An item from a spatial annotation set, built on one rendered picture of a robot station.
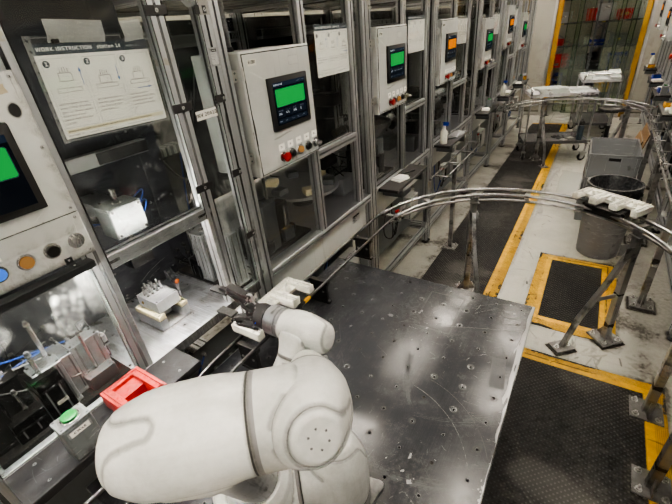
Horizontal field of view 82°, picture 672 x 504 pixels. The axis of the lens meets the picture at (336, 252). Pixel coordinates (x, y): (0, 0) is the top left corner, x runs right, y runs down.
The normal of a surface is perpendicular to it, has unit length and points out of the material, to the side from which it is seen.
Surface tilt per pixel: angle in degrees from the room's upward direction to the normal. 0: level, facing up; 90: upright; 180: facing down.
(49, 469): 0
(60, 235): 90
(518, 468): 0
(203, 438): 43
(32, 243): 90
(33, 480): 0
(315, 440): 61
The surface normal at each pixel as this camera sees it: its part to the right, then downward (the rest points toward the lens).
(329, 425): 0.23, 0.01
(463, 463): -0.09, -0.86
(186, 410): -0.07, -0.74
